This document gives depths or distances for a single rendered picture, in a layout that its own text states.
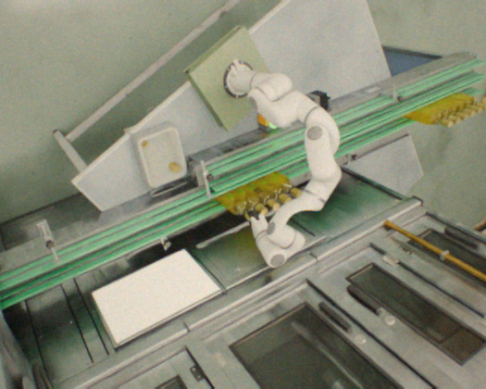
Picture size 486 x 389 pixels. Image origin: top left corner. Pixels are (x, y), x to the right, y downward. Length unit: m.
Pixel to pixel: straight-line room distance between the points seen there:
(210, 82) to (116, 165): 0.51
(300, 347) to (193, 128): 1.02
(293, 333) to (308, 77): 1.25
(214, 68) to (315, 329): 1.08
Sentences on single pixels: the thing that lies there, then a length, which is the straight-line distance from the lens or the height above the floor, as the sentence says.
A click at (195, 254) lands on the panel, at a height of 1.06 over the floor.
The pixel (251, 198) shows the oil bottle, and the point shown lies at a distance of 1.91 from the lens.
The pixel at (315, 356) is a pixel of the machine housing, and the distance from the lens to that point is 1.54.
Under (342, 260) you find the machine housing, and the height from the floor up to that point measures 1.43.
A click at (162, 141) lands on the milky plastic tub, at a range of 1.98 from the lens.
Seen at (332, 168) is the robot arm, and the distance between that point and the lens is 1.53.
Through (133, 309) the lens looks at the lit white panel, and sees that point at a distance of 1.76.
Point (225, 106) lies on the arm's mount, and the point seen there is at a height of 0.82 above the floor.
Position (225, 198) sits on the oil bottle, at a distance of 1.94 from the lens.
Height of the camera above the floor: 2.52
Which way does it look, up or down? 51 degrees down
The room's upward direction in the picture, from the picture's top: 127 degrees clockwise
